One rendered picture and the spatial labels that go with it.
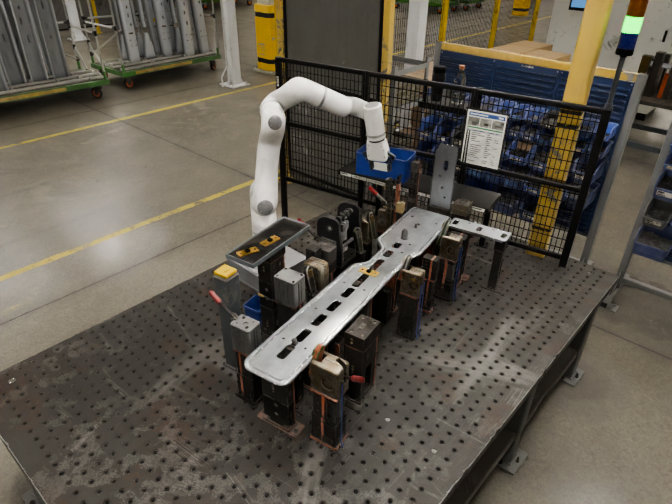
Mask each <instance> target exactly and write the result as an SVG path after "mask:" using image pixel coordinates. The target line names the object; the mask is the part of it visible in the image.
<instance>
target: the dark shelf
mask: <svg viewBox="0 0 672 504"><path fill-rule="evenodd" d="M338 174H339V175H343V176H346V177H350V178H354V179H358V180H362V181H366V182H369V183H373V184H376V185H380V186H384V187H386V186H385V182H383V180H385V179H382V178H377V177H372V176H367V175H362V174H357V173H356V159H355V160H354V161H352V162H350V163H349V164H347V165H345V166H344V167H342V168H341V169H339V170H338ZM409 182H411V181H410V178H409V179H408V180H407V181H406V182H405V183H402V182H401V191H403V192H406V193H409V186H408V183H409ZM431 183H432V177H431V176H427V175H423V174H420V176H419V186H418V196H421V197H425V198H429V199H430V191H431ZM458 198H463V199H466V200H470V201H473V203H472V210H474V211H478V212H481V213H485V214H488V213H489V212H490V211H491V210H492V208H493V207H494V206H495V205H496V204H497V202H498V201H499V200H500V199H501V194H500V193H496V192H492V191H488V190H484V189H480V188H476V187H472V186H468V185H464V184H459V183H455V182H454V186H453V192H452V199H451V204H452V205H453V204H454V202H455V201H456V200H457V199H458Z"/></svg>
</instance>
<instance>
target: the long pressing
mask: <svg viewBox="0 0 672 504"><path fill-rule="evenodd" d="M412 216H413V217H412ZM446 219H449V220H451V221H452V219H451V218H450V217H449V216H445V215H442V214H438V213H435V212H431V211H427V210H424V209H420V208H417V207H413V208H411V209H410V210H409V211H407V212H406V213H405V214H404V215H403V216H402V217H401V218H400V219H398V220H397V221H396V222H395V223H394V224H393V225H392V226H391V227H389V228H388V229H387V230H386V231H385V232H384V233H383V234H381V235H380V236H379V237H378V238H377V243H378V245H379V247H380V248H381V250H380V251H379V252H377V253H376V254H375V255H374V256H373V257H372V258H371V259H370V260H369V261H367V262H361V263H354V264H351V265H349V266H348V267H347V268H346V269H345V270H344V271H343V272H342V273H340V274H339V275H338V276H337V277H336V278H335V279H334V280H333V281H331V282H330V283H329V284H328V285H327V286H326V287H325V288H324V289H323V290H321V291H320V292H319V293H318V294H317V295H316V296H315V297H314V298H312V299H311V300H310V301H309V302H308V303H307V304H306V305H305V306H303V307H302V308H301V309H300V310H299V311H298V312H297V313H296V314H294V315H293V316H292V317H291V318H290V319H289V320H288V321H287V322H285V323H284V324H283V325H282V326H281V327H280V328H279V329H278V330H276V331H275V332H274V333H273V334H272V335H271V336H270V337H269V338H268V339H266V340H265V341H264V342H263V343H262V344H261V345H260V346H259V347H257V348H256V349H255V350H254V351H253V352H252V353H251V354H250V355H248V356H247V357H246V359H245V360H244V366H245V369H246V370H247V371H249V372H251V373H253V374H255V375H257V376H259V377H261V378H263V379H265V380H267V381H269V382H271V383H273V384H275V385H277V386H286V385H289V384H290V383H292V382H293V381H294V380H295V379H296V378H297V376H298V375H299V374H300V373H301V372H302V371H303V370H304V369H305V368H306V367H307V366H308V365H309V364H310V362H311V359H312V355H313V354H312V352H313V349H314V348H315V347H316V345H317V344H318V343H321V344H322V345H324V346H325V347H326V346H327V345H328V344H329V343H330V342H331V341H332V340H333V339H334V338H335V337H336V336H337V335H338V334H339V333H340V332H341V331H342V330H343V328H344V327H345V326H346V325H347V324H348V323H349V322H350V321H351V320H352V319H353V318H354V317H355V316H356V315H357V314H358V313H359V312H360V311H361V310H362V309H363V308H364V307H365V306H366V304H367V303H368V302H369V301H370V300H371V299H372V298H373V297H374V296H375V295H376V294H377V293H378V292H379V291H380V290H381V289H382V288H383V287H384V286H385V285H386V284H387V283H388V282H389V280H390V279H391V278H392V277H393V276H394V275H395V274H396V273H397V272H398V271H399V270H400V269H401V266H402V260H403V258H404V257H405V256H406V255H407V254H409V255H411V256H412V259H413V258H415V257H418V256H420V255H421V254H422V253H423V252H424V251H425V250H426V249H427V248H428V247H429V246H430V245H431V244H432V243H433V242H434V240H435V239H436V238H437V237H438V236H439V235H440V232H441V230H442V224H443V223H444V221H445V220H446ZM418 223H419V225H417V228H415V224H418ZM436 223H437V224H436ZM403 229H407V230H408V239H407V240H403V239H401V232H402V230H403ZM395 243H399V244H401V246H400V247H399V248H394V247H392V246H393V245H394V244H395ZM409 244H411V245H409ZM387 251H391V252H393V254H392V255H391V256H390V257H385V256H383V255H384V254H385V253H386V252H387ZM401 252H403V253H401ZM378 260H383V261H384V262H383V263H382V264H381V265H380V266H379V267H378V268H377V269H376V270H375V271H377V272H379V274H378V275H377V276H376V277H373V276H370V275H369V277H368V278H367V279H366V280H365V281H364V282H363V283H362V284H361V285H360V286H359V287H354V286H352V284H353V283H354V282H355V281H356V280H357V279H359V278H360V277H361V276H362V275H363V274H365V273H362V272H359V271H358V270H359V269H360V268H361V267H366V268H370V267H371V266H372V265H373V264H374V263H375V262H376V261H378ZM343 282H345V283H343ZM348 288H352V289H354V291H353V292H352V293H351V294H350V295H349V296H348V297H347V298H344V297H341V295H342V294H343V293H344V292H345V291H346V290H347V289H348ZM334 301H339V302H341V304H340V305H339V306H338V307H337V308H336V309H335V310H334V311H328V310H327V308H328V307H329V306H330V305H331V304H332V303H333V302H334ZM315 308H317V309H315ZM320 315H325V316H327V318H326V319H325V320H324V321H323V322H322V323H321V324H319V325H318V326H314V325H312V324H311V323H312V322H313V321H314V320H315V319H316V318H317V317H318V316H320ZM306 329H307V330H309V331H311V333H310V334H309V335H308V336H307V337H306V338H305V339H304V340H303V341H302V342H298V341H297V342H298V344H297V345H296V346H293V345H291V339H292V338H294V337H295V338H296V337H297V336H298V335H300V334H301V333H302V332H303V331H304V330H306ZM283 338H285V339H283ZM287 346H292V347H294V348H295V349H294V350H293V351H292V352H291V353H290V354H289V355H288V356H287V357H285V358H284V359H280V358H278V357H277V355H278V354H279V353H281V352H282V351H283V350H284V349H285V348H286V347H287ZM304 348H307V349H304Z"/></svg>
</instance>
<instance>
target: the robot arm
mask: <svg viewBox="0 0 672 504"><path fill-rule="evenodd" d="M301 102H306V103H308V104H311V105H313V106H316V107H318V108H320V109H323V110H325V111H328V112H330V113H333V114H335V115H338V116H341V117H345V116H347V115H353V116H356V117H359V118H362V119H363V120H364V121H365V127H366V136H367V146H366V147H367V151H365V152H363V153H362V155H363V156H364V157H365V159H366V160H367V162H368V163H369V167H370V170H372V169H373V168H374V161H381V162H386V163H387V172H390V171H391V170H392V164H391V163H392V162H393V161H394V159H395V157H396V155H394V154H393V153H391V152H390V151H389V146H388V142H387V140H386V138H385V137H386V135H385V127H384V119H383V111H382V104H381V103H379V102H369V103H368V102H366V101H364V100H362V99H359V98H357V97H346V96H344V95H342V94H340V93H338V92H335V91H333V90H331V89H329V88H327V87H324V86H322V85H320V84H318V83H315V82H313V81H311V80H308V79H306V78H303V77H295V78H292V79H291V80H289V81H288V82H286V83H285V84H284V85H283V86H282V87H280V88H279V89H277V90H275V91H274V92H272V93H270V94H269V95H268V96H267V97H266V98H265V99H264V100H263V101H262V103H261V105H260V116H261V131H260V136H259V140H258V146H257V157H256V170H255V181H254V182H253V183H252V184H251V187H250V207H251V220H252V236H254V235H255V234H257V233H258V232H260V231H262V230H263V229H265V228H266V227H268V226H269V225H271V224H272V223H274V222H275V221H277V216H276V208H277V205H278V163H279V155H280V148H281V143H282V140H283V136H284V132H285V125H286V118H285V114H284V112H285V111H286V110H287V109H289V108H291V107H293V106H295V105H297V104H299V103H301ZM390 156H391V157H392V159H390V158H389V157H390ZM387 159H388V160H387Z"/></svg>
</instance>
